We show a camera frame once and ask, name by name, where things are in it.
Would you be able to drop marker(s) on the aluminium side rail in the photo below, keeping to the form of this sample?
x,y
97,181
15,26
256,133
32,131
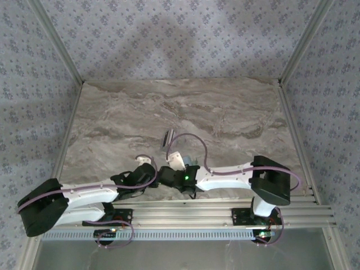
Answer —
x,y
69,126
297,140

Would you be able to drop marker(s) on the black circuit board with LED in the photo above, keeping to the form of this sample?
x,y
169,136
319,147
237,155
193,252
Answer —
x,y
105,235
260,237

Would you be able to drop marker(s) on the aluminium corner post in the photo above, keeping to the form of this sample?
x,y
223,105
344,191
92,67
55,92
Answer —
x,y
304,42
60,42

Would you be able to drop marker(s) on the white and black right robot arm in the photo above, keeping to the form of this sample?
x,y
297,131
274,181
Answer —
x,y
225,180

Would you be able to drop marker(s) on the aluminium mounting rail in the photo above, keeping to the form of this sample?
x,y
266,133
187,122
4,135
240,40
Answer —
x,y
182,213

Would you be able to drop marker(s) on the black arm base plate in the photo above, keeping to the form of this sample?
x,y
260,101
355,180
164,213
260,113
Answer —
x,y
239,216
126,215

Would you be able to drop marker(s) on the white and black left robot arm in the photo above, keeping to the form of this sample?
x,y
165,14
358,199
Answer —
x,y
90,194

